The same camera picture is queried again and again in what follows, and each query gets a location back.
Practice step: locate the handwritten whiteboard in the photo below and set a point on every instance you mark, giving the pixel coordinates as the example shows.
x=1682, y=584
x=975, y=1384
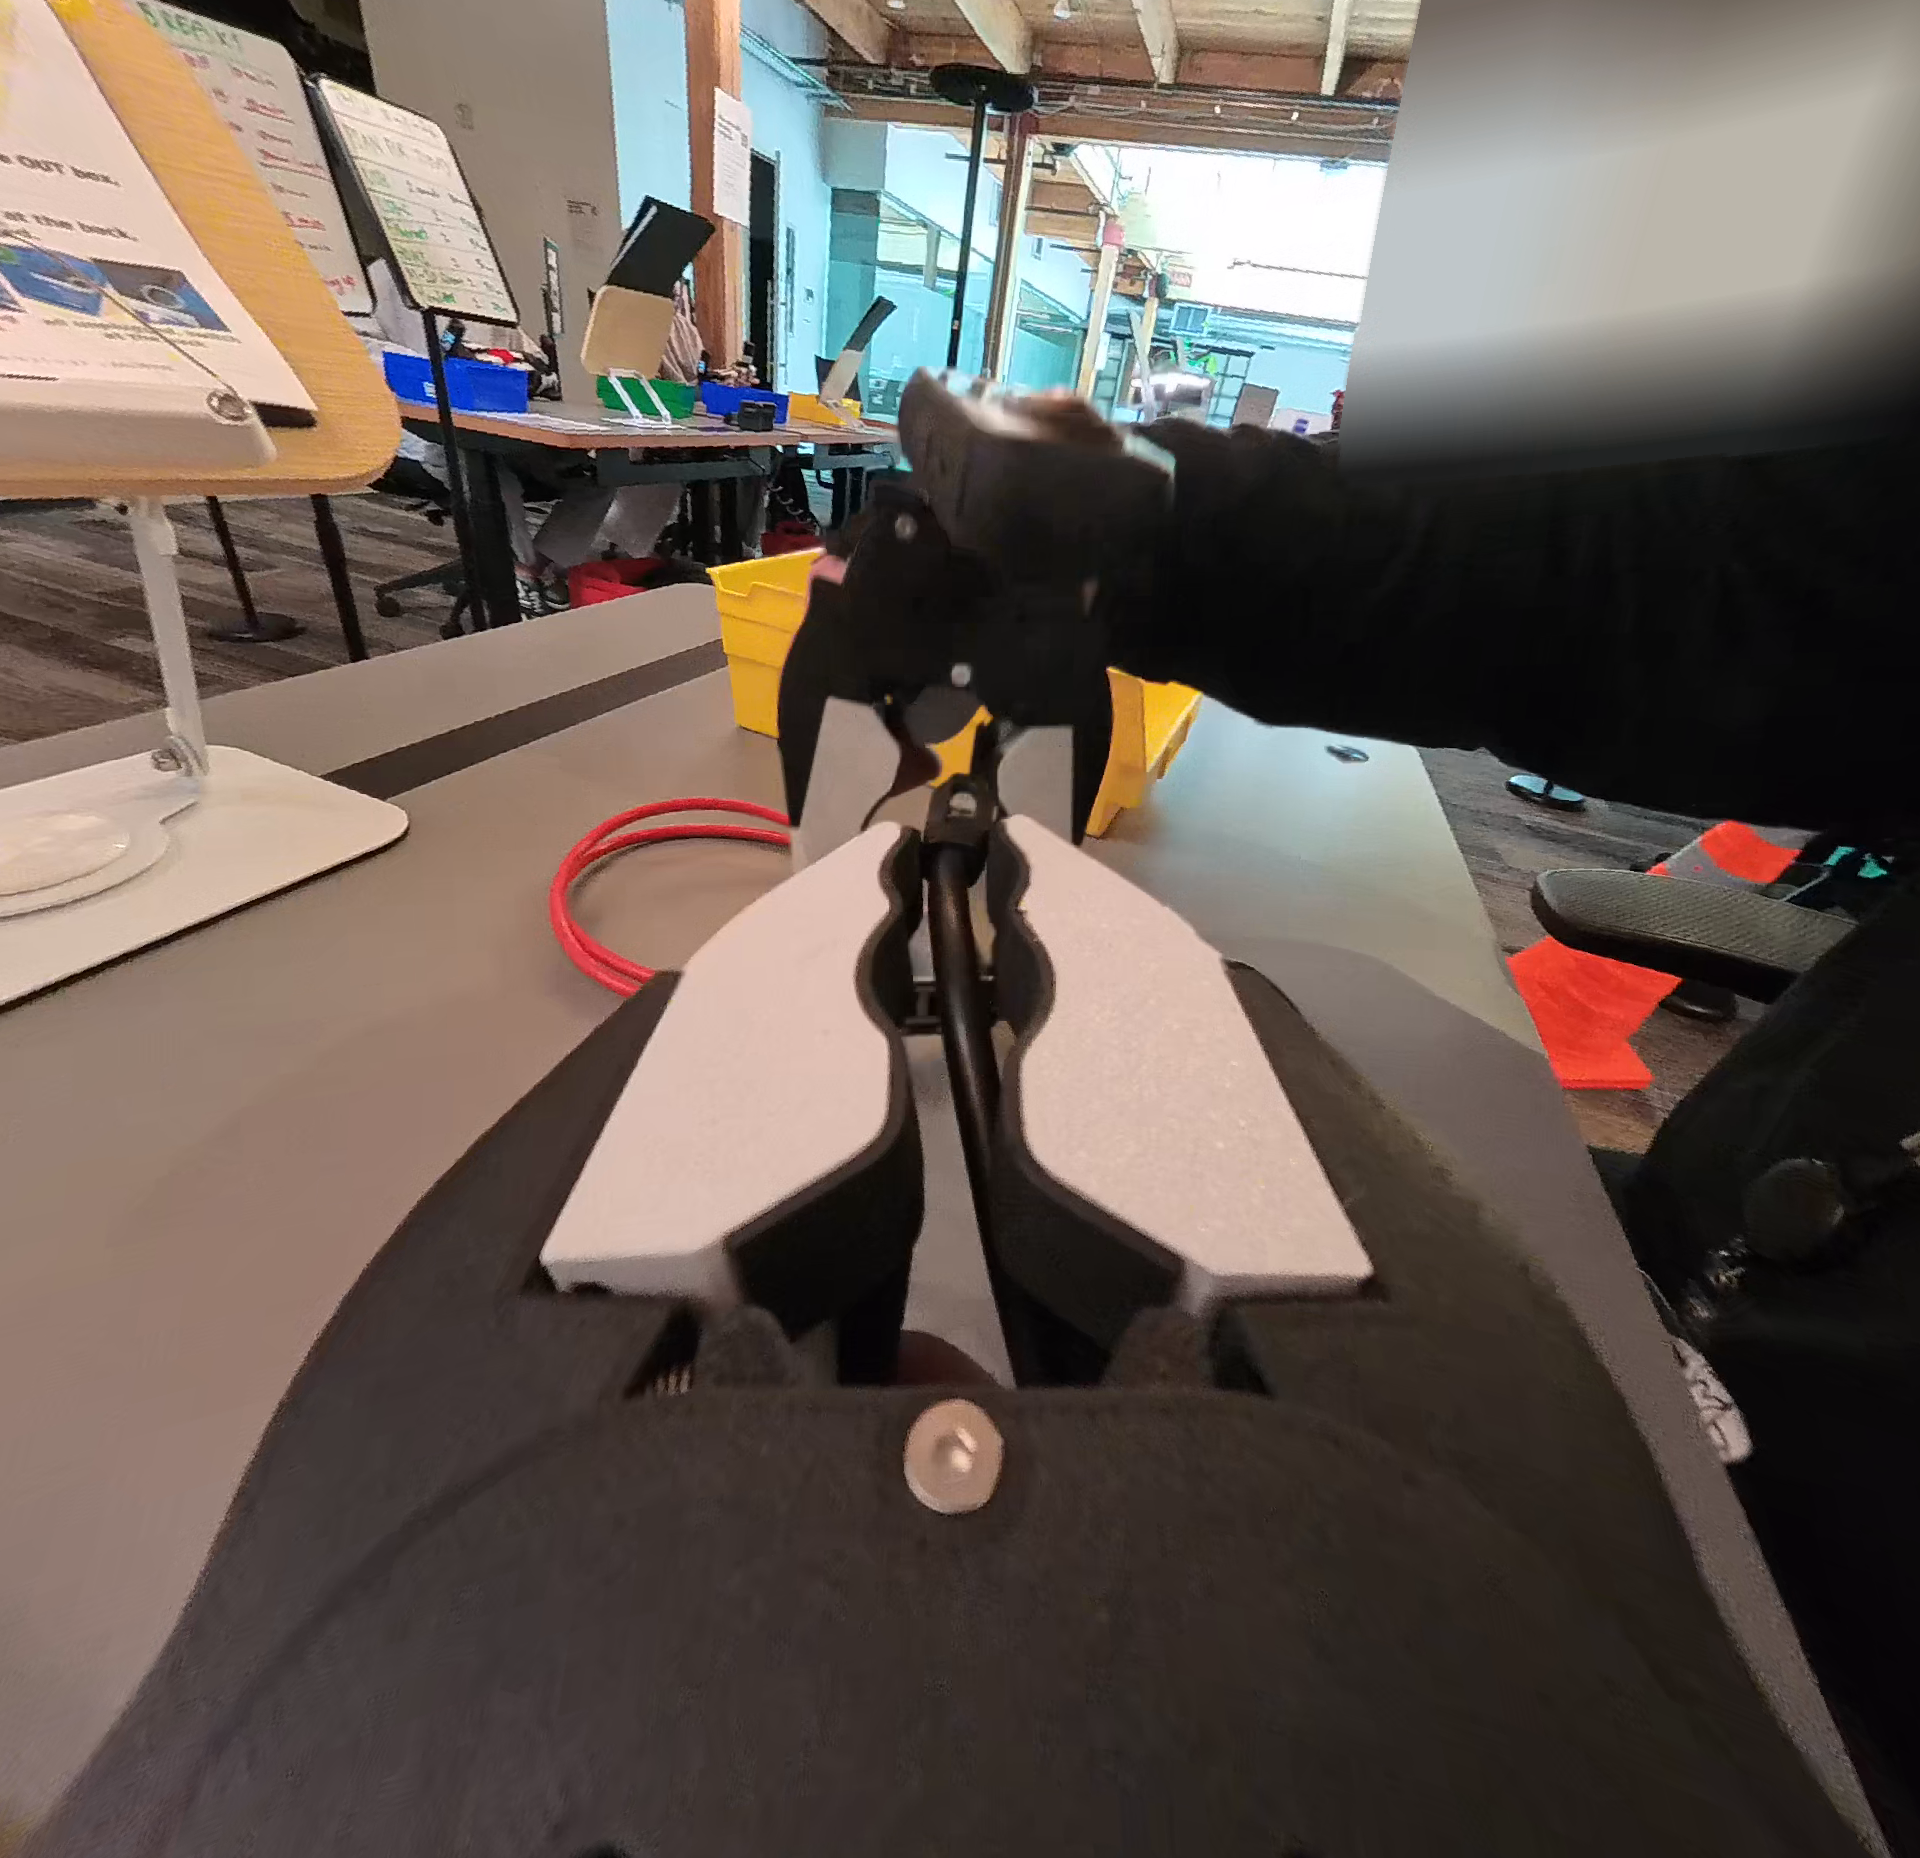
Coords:
x=270, y=134
x=421, y=209

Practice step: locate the wooden post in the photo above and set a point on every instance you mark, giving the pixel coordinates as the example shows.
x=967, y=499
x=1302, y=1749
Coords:
x=715, y=88

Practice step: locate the yellow plastic bin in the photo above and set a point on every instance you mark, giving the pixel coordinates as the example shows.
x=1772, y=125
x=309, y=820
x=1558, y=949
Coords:
x=756, y=645

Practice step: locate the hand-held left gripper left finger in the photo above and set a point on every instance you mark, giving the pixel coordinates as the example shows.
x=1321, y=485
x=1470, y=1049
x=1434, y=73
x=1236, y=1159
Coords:
x=734, y=1108

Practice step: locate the black office chair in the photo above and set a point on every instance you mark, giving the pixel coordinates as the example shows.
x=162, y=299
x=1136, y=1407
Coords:
x=1680, y=921

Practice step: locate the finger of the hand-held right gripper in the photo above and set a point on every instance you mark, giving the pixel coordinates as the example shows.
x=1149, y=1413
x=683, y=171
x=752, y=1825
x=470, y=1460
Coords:
x=1042, y=778
x=840, y=778

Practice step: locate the person's right forearm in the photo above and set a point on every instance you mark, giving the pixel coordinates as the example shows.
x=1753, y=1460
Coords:
x=1424, y=598

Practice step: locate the orange floor marker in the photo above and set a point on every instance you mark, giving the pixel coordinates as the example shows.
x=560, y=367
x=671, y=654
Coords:
x=1590, y=1017
x=1725, y=846

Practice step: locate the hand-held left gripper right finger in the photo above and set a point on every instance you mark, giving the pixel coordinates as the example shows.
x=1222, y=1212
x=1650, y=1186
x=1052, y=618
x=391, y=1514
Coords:
x=1186, y=1108

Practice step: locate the green storage bin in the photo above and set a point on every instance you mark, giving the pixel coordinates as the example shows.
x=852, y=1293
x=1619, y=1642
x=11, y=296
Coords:
x=669, y=400

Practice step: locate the blue storage bin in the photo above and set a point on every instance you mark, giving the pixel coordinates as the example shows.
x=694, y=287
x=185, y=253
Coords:
x=727, y=400
x=464, y=386

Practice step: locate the wooden display board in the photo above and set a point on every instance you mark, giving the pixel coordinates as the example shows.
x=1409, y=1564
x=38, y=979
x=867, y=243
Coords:
x=286, y=284

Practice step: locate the black pole stand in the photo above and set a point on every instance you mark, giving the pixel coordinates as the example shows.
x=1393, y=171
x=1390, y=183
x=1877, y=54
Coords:
x=982, y=88

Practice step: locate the wooden edged work table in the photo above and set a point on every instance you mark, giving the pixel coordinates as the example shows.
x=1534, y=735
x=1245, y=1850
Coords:
x=600, y=455

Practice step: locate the white hanging tag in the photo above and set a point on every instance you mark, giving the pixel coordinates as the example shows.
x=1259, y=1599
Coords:
x=1717, y=1407

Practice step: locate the printed instruction sheet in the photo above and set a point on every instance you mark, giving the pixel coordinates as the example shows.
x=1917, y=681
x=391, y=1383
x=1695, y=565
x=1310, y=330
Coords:
x=90, y=238

